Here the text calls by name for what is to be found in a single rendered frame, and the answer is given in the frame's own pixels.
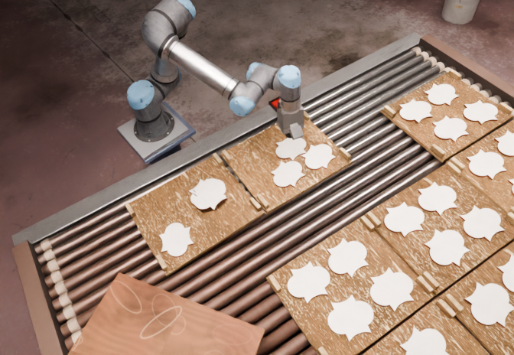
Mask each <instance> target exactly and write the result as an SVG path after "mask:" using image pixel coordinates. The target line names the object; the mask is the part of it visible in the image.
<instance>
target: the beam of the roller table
mask: <svg viewBox="0 0 514 355"><path fill-rule="evenodd" d="M421 37H422V36H421V35H420V34H418V33H416V32H413V33H411V34H409V35H407V36H405V37H403V38H401V39H399V40H397V41H395V42H393V43H391V44H389V45H387V46H385V47H383V48H381V49H379V50H377V51H375V52H373V53H371V54H370V55H368V56H366V57H364V58H362V59H360V60H358V61H356V62H354V63H352V64H350V65H348V66H346V67H344V68H342V69H340V70H338V71H336V72H334V73H332V74H330V75H328V76H326V77H324V78H322V79H320V80H318V81H316V82H314V83H312V84H310V85H308V86H306V87H305V88H303V89H301V105H302V106H305V105H307V104H308V103H310V102H312V101H314V100H316V99H318V98H320V97H322V96H324V95H326V94H328V93H329V92H331V91H333V90H335V89H337V88H339V87H341V86H343V85H345V84H347V83H348V82H350V81H352V80H355V79H356V78H358V77H361V76H362V75H364V74H365V73H368V72H369V71H371V70H374V69H376V68H377V67H380V66H382V65H383V64H385V63H387V62H389V61H390V60H393V59H395V58H397V57H399V56H401V55H403V54H404V53H406V52H408V51H410V50H411V49H412V48H414V47H418V44H419V41H420V38H421ZM277 119H278V115H277V112H276V111H275V110H274V109H273V108H272V107H271V106H270V105H269V106H266V107H265V108H263V109H260V110H259V111H257V112H254V113H253V114H251V115H249V116H246V117H245V118H243V119H240V120H239V121H238V122H235V123H233V124H232V125H229V126H227V127H225V128H224V129H221V130H219V131H218V132H215V133H213V134H212V135H209V136H207V137H206V138H203V139H201V140H199V141H198V142H195V143H193V144H192V145H189V146H187V147H186V148H183V149H181V150H180V151H177V152H176V153H174V154H172V155H170V156H168V157H166V158H164V159H162V160H160V161H158V162H156V163H154V164H152V165H150V166H148V167H146V168H144V169H142V170H140V171H138V172H136V173H134V174H132V175H130V176H128V177H126V178H124V179H122V180H120V181H118V182H116V183H114V184H112V185H111V186H109V187H107V188H105V189H103V190H101V191H99V192H97V193H95V194H93V195H91V196H89V197H87V198H85V199H83V200H81V201H79V202H77V203H75V204H73V205H71V206H69V207H67V208H65V209H63V210H61V211H59V212H57V213H55V214H53V215H51V216H49V217H47V218H46V219H44V220H42V221H40V222H38V223H36V224H34V225H32V226H30V227H28V228H26V229H24V230H22V231H20V232H18V233H16V234H14V235H12V236H11V237H12V239H13V243H14V245H15V246H16V245H18V244H20V243H23V242H24V241H26V240H27V241H28V242H30V243H31V244H32V245H33V246H36V245H37V244H39V243H41V241H43V240H45V239H47V238H48V239H50V238H51V237H52V236H55V235H57V234H58V233H61V232H63V231H64V230H67V229H68V228H70V227H72V226H74V225H76V224H78V223H80V222H82V221H84V220H86V219H87V218H89V217H91V216H93V215H95V214H97V213H99V212H101V211H103V210H105V209H106V208H108V207H111V206H112V205H114V204H117V203H118V202H120V201H122V200H124V199H125V198H127V197H130V196H132V195H133V194H136V193H138V192H139V191H142V190H143V189H145V188H146V187H149V186H151V185H153V184H155V183H157V182H159V181H160V180H162V179H164V178H166V177H168V176H170V175H172V174H174V173H176V172H178V171H179V170H181V169H183V168H185V167H187V166H189V165H191V164H193V163H195V162H197V161H199V160H200V159H202V158H205V157H206V156H208V155H211V154H213V153H214V152H216V151H218V150H220V149H221V148H224V147H226V146H227V145H230V144H232V143H234V142H235V141H237V140H239V139H241V138H243V137H245V136H247V135H249V134H251V133H253V132H254V131H256V130H258V129H260V128H262V127H264V126H266V125H268V124H270V123H272V122H274V121H275V120H277Z"/></svg>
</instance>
